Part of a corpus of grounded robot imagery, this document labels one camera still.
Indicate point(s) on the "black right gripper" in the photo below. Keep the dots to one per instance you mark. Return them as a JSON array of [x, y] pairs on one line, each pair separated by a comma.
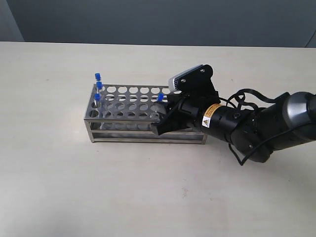
[[182, 112]]

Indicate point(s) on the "blue-capped test tube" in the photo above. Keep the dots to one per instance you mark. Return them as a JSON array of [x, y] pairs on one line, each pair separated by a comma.
[[158, 106], [99, 88], [97, 99], [98, 78]]

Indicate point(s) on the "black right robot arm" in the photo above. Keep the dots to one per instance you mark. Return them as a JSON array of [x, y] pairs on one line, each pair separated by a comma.
[[253, 128]]

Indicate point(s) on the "stainless steel test tube rack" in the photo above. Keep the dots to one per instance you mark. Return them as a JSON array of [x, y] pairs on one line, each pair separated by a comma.
[[125, 115]]

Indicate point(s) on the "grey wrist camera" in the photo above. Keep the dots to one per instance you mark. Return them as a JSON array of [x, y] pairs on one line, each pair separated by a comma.
[[196, 79]]

